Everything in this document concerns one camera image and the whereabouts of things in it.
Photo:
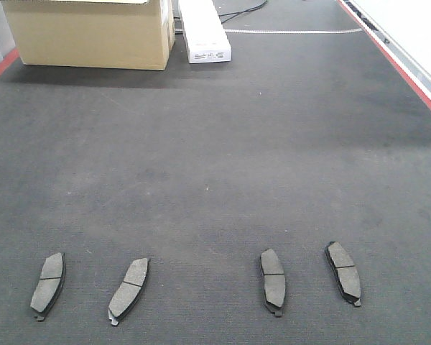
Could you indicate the red conveyor frame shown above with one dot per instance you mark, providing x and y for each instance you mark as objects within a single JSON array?
[{"x": 411, "y": 71}]

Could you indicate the cardboard box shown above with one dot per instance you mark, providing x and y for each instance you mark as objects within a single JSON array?
[{"x": 137, "y": 35}]

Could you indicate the long white box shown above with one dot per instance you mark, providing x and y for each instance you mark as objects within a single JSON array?
[{"x": 205, "y": 38}]

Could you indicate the grey brake pad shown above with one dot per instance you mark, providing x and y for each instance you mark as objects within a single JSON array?
[
  {"x": 49, "y": 286},
  {"x": 346, "y": 273},
  {"x": 274, "y": 282},
  {"x": 128, "y": 292}
]

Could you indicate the dark conveyor belt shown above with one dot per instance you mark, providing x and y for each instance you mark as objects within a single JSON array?
[{"x": 299, "y": 141}]

